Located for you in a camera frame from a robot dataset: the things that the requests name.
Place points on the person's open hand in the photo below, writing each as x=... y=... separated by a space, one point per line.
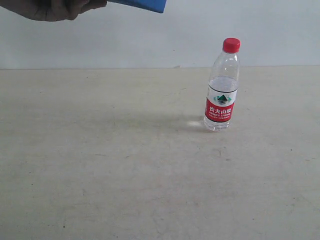
x=51 y=10

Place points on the blue notebook folder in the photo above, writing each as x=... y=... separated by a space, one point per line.
x=157 y=6

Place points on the clear water bottle red cap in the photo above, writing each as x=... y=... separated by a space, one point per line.
x=223 y=85

